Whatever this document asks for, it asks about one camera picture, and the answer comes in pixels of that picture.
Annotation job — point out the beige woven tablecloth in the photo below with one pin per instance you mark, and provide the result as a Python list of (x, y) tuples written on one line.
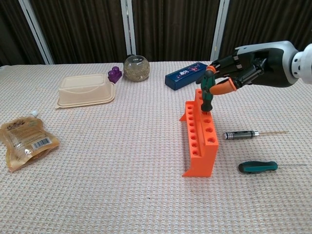
[(122, 170)]

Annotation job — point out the orange tool holder rack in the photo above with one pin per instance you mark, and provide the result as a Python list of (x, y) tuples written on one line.
[(202, 161)]

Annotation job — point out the round glass jar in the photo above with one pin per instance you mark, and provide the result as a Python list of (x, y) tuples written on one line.
[(136, 70)]

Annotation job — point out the dark pleated curtain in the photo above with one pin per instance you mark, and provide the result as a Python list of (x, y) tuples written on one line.
[(85, 29)]

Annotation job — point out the purple toy block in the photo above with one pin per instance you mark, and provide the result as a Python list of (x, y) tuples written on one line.
[(114, 75)]

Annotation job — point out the dark blue printed box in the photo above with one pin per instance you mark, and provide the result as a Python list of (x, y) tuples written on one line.
[(185, 76)]

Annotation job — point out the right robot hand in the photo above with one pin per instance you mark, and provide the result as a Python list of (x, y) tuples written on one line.
[(268, 65)]

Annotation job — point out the white frame post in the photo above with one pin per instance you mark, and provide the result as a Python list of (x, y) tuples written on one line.
[(219, 31), (36, 31), (128, 26)]

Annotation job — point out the beige lidded food container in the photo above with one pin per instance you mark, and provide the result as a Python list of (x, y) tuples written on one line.
[(83, 92)]

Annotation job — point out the green black striped screwdriver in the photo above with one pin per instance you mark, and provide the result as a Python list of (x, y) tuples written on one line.
[(206, 102)]

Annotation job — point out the brown spouted drink pouch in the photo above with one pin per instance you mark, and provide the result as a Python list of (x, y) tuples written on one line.
[(22, 143)]

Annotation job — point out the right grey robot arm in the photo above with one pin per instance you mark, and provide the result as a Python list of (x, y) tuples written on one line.
[(304, 63)]

